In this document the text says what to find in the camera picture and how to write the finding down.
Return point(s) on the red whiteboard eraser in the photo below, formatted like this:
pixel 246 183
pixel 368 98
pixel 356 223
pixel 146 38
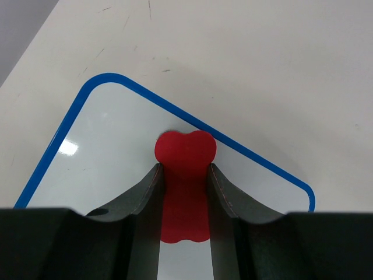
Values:
pixel 185 159

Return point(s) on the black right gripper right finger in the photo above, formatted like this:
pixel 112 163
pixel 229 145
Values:
pixel 230 209

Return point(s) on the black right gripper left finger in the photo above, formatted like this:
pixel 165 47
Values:
pixel 139 210

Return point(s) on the blue framed whiteboard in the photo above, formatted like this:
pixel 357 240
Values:
pixel 103 147

